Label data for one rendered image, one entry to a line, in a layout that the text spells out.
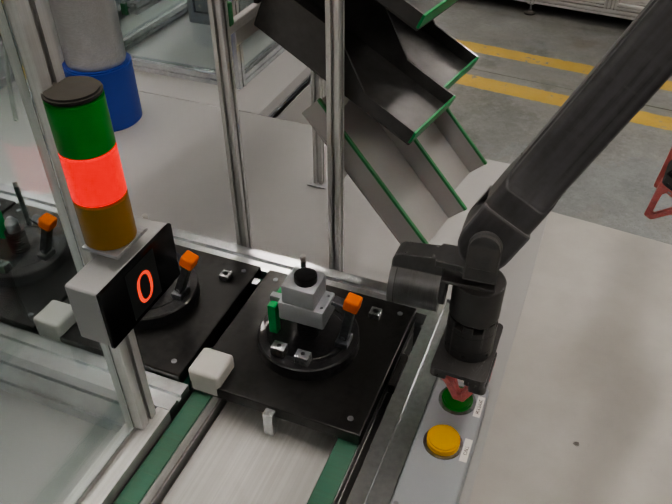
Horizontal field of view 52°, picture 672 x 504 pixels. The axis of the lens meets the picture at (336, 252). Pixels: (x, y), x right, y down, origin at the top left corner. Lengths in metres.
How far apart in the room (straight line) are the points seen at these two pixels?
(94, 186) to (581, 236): 0.99
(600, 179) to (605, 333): 2.09
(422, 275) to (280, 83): 1.20
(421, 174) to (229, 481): 0.56
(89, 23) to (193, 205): 0.47
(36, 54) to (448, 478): 0.61
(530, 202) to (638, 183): 2.59
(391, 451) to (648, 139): 2.94
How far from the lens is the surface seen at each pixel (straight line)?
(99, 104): 0.62
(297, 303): 0.89
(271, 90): 1.86
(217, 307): 1.03
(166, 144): 1.66
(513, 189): 0.71
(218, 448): 0.93
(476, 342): 0.80
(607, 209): 3.07
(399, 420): 0.90
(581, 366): 1.14
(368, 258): 1.27
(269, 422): 0.90
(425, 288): 0.76
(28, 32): 0.61
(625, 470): 1.04
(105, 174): 0.64
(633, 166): 3.41
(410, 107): 1.02
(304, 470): 0.90
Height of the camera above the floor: 1.67
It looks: 39 degrees down
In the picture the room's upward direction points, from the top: straight up
